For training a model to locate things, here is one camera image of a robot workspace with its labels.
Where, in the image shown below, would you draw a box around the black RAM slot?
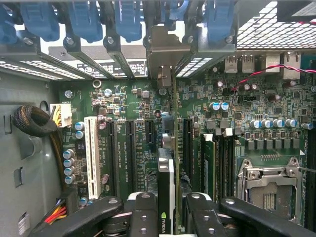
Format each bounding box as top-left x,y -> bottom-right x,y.
222,127 -> 233,198
304,128 -> 316,232
214,135 -> 224,198
231,128 -> 239,198

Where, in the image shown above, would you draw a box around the long black expansion slot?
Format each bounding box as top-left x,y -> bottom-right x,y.
106,120 -> 120,198
182,118 -> 195,185
125,120 -> 138,193

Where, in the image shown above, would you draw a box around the metal CPU socket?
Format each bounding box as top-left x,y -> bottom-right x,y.
236,158 -> 303,223

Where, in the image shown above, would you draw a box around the white expansion slot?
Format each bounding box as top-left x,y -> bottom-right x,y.
83,116 -> 102,200

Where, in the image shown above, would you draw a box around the short black expansion slot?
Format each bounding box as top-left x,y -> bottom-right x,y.
144,119 -> 156,145

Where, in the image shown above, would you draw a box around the thin metal locking lever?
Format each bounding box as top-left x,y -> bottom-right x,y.
297,166 -> 316,174

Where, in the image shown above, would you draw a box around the green motherboard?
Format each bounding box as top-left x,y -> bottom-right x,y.
58,53 -> 316,233

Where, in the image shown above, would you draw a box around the white power connector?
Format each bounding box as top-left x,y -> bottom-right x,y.
50,103 -> 73,128

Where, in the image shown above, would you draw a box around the grey power supply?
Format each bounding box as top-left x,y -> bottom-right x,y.
0,71 -> 65,237

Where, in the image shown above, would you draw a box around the black open PC case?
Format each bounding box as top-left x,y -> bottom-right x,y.
0,0 -> 316,84

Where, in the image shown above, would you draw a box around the blue card retainer clip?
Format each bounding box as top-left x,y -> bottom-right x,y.
206,0 -> 236,45
20,2 -> 60,42
114,1 -> 143,43
0,4 -> 18,44
67,1 -> 103,44
160,0 -> 190,35

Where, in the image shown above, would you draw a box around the coloured wire bundle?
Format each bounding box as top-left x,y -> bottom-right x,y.
44,190 -> 79,225

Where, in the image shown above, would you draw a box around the black sleeved power cable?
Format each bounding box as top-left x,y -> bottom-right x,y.
12,105 -> 65,191

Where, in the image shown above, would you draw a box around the red black twisted wire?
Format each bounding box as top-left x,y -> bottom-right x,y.
231,63 -> 316,91

